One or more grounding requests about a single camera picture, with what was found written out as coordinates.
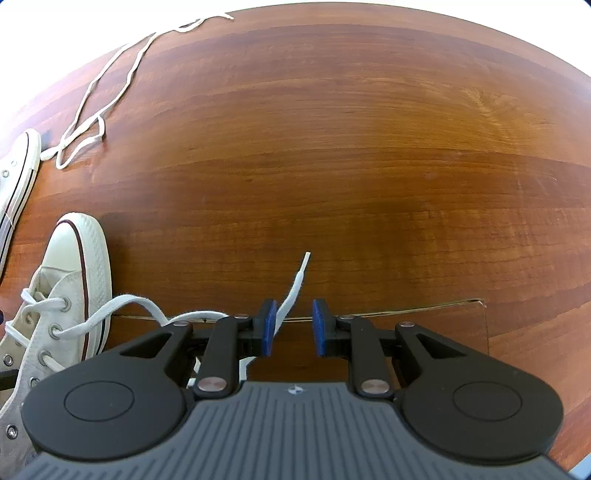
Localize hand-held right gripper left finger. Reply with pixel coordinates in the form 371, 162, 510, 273
120, 298, 278, 400

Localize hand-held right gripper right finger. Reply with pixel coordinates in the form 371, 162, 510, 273
311, 298, 467, 399

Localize white shoelace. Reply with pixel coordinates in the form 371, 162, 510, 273
4, 251, 311, 393
41, 13, 235, 169

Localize white high-top canvas shoe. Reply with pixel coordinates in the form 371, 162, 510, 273
0, 212, 112, 467
0, 129, 42, 278

